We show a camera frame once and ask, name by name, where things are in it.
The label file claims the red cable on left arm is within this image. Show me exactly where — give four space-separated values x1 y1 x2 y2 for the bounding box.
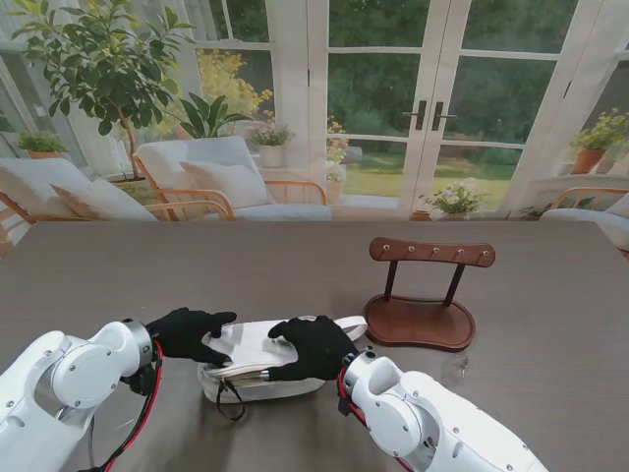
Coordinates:
92 341 163 472

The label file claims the red cable on right arm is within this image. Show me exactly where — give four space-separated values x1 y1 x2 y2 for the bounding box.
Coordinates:
336 366 414 472

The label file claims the red cable on arm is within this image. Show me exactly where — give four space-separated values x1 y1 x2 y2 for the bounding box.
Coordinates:
336 366 414 472
92 341 163 472

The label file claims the dark wooden necklace stand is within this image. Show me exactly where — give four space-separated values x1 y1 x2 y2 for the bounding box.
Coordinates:
363 236 477 351

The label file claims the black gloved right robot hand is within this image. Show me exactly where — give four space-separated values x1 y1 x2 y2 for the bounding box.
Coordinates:
266 315 361 384

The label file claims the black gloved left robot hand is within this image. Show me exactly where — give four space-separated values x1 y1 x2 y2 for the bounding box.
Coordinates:
145 307 238 368

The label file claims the printed sunroom backdrop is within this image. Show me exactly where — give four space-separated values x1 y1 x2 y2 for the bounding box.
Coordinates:
0 0 629 260

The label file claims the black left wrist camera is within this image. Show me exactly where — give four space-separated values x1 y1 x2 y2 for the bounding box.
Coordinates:
128 366 157 397

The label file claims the white zip pouch bag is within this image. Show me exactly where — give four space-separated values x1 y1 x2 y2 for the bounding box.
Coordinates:
197 315 369 422

